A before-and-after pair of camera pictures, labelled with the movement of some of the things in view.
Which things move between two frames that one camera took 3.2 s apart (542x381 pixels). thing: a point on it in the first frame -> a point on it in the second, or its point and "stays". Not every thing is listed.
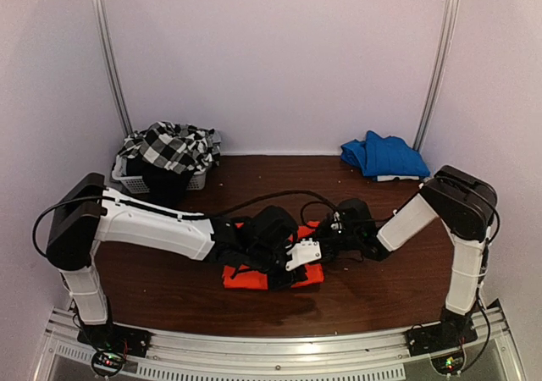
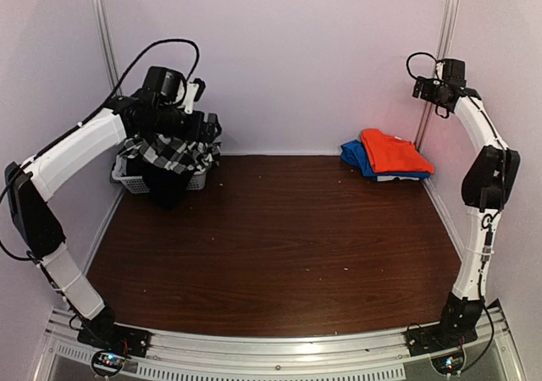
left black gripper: x=278 y=284 -> x=212 y=122
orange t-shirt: x=257 y=278 -> x=390 y=153
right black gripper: x=322 y=236 -> x=417 y=87
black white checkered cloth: x=176 y=147 stays
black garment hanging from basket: x=166 y=187 stays
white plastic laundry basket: x=136 y=184 stays
